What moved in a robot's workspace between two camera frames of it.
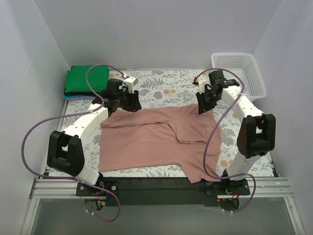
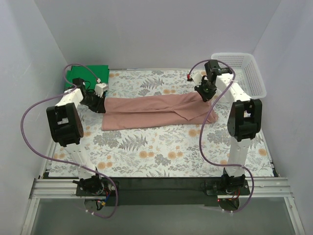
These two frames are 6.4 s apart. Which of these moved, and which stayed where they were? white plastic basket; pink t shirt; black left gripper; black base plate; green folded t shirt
Moved: black left gripper; pink t shirt
Stayed: green folded t shirt; black base plate; white plastic basket
